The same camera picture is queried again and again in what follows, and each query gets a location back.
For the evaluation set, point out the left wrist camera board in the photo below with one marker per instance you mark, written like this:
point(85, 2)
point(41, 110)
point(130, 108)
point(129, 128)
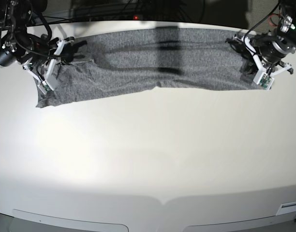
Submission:
point(264, 80)

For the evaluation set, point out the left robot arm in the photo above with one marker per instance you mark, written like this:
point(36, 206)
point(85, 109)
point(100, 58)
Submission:
point(283, 17)

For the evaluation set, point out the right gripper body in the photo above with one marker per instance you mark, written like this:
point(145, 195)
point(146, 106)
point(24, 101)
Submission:
point(40, 60)

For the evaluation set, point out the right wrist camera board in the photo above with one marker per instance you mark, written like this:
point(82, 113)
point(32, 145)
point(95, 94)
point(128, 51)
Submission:
point(47, 85)

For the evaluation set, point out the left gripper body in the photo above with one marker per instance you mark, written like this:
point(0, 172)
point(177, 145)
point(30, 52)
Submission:
point(270, 47)

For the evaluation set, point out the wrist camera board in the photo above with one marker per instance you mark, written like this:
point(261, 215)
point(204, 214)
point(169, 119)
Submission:
point(264, 80)
point(47, 85)

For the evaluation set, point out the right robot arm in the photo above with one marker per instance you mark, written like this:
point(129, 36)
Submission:
point(15, 16)

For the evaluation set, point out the black power strip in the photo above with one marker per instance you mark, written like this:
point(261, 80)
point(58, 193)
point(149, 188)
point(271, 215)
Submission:
point(141, 16)

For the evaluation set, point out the grey long-sleeve T-shirt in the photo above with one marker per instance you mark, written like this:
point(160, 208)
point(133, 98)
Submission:
point(127, 62)

